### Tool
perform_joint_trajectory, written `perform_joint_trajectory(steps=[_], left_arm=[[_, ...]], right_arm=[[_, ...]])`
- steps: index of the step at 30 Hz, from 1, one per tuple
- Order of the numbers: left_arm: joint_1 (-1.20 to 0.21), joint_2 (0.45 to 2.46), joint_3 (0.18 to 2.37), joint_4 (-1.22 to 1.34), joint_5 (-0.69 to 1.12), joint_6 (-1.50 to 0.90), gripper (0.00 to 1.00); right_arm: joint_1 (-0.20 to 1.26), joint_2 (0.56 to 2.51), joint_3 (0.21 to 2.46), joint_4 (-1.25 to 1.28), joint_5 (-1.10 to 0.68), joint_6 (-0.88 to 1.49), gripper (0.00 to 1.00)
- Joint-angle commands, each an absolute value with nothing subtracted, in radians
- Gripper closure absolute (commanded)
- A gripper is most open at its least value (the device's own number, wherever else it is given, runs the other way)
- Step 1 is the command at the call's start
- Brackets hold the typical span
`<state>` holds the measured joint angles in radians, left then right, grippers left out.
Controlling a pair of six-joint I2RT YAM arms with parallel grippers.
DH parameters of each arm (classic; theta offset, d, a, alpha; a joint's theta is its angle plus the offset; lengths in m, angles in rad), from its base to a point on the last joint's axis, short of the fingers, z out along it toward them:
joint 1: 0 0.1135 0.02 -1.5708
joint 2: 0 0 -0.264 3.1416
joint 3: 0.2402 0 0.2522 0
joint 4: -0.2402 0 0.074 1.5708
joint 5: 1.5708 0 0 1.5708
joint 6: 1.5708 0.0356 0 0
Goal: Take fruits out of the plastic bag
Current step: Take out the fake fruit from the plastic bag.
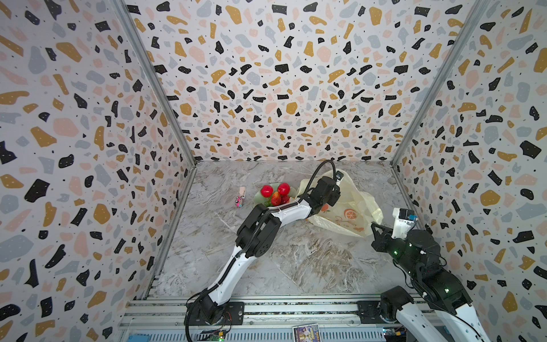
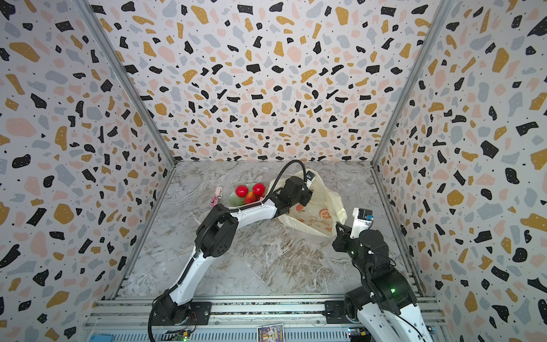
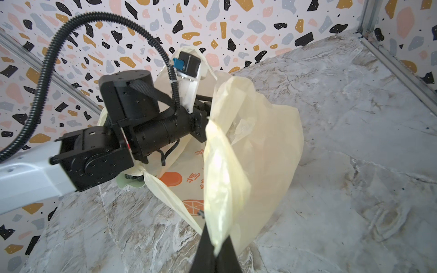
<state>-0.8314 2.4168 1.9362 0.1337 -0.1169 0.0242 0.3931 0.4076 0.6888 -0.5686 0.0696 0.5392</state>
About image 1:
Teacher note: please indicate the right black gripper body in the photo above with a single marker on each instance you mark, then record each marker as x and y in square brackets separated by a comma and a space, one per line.
[397, 249]

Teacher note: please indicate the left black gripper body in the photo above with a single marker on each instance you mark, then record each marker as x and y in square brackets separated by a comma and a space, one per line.
[332, 200]

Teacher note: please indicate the yellow translucent plastic bag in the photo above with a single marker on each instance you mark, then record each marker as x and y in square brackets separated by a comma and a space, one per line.
[353, 214]

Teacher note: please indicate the round red fruit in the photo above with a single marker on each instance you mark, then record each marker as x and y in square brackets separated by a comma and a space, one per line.
[284, 189]
[267, 191]

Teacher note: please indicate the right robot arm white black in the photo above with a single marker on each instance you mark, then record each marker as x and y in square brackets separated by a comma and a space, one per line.
[445, 295]

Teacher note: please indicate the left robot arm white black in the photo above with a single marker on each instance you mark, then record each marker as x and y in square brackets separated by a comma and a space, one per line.
[254, 238]

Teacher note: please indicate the green scalloped plate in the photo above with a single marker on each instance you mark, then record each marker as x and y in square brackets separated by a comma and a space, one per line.
[258, 199]

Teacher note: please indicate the purple printed card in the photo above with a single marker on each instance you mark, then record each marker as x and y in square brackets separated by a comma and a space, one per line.
[307, 333]

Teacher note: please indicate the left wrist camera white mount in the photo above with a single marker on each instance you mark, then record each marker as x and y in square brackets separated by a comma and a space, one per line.
[338, 176]

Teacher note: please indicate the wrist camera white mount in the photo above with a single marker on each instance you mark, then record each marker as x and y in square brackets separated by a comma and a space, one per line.
[405, 220]
[338, 176]

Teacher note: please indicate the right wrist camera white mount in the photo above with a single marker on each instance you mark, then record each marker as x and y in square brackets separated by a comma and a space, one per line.
[405, 220]

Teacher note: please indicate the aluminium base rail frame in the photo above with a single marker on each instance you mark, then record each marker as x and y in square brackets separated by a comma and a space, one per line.
[270, 318]

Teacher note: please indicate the right aluminium corner post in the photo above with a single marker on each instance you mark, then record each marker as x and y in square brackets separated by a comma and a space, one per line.
[476, 12]

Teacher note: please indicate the aluminium corner post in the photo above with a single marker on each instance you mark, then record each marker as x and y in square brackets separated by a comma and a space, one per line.
[476, 12]
[133, 37]

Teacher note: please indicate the left aluminium corner post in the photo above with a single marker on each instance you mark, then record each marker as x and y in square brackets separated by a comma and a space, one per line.
[133, 37]

